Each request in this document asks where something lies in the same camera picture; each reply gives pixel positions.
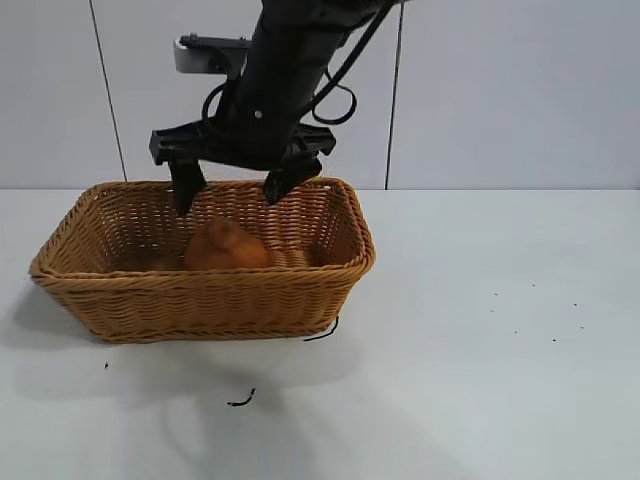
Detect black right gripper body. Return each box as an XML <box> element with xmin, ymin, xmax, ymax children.
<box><xmin>148</xmin><ymin>74</ymin><xmax>337</xmax><ymax>172</ymax></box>

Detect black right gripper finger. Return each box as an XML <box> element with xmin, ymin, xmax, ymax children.
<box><xmin>263</xmin><ymin>155</ymin><xmax>323</xmax><ymax>207</ymax></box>
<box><xmin>167</xmin><ymin>158</ymin><xmax>208</xmax><ymax>218</ymax></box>

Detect brown bread roll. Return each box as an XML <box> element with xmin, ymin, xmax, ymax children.
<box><xmin>183</xmin><ymin>218</ymin><xmax>274</xmax><ymax>272</ymax></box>

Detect woven wicker basket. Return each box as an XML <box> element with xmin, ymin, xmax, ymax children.
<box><xmin>28</xmin><ymin>177</ymin><xmax>377</xmax><ymax>345</ymax></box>

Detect thin black camera cable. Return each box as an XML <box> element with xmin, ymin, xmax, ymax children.
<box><xmin>201</xmin><ymin>47</ymin><xmax>240</xmax><ymax>126</ymax></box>

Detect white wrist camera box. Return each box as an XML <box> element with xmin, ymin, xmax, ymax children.
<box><xmin>173</xmin><ymin>33</ymin><xmax>252</xmax><ymax>77</ymax></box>

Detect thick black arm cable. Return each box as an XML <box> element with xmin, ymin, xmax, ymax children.
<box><xmin>299</xmin><ymin>0</ymin><xmax>402</xmax><ymax>127</ymax></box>

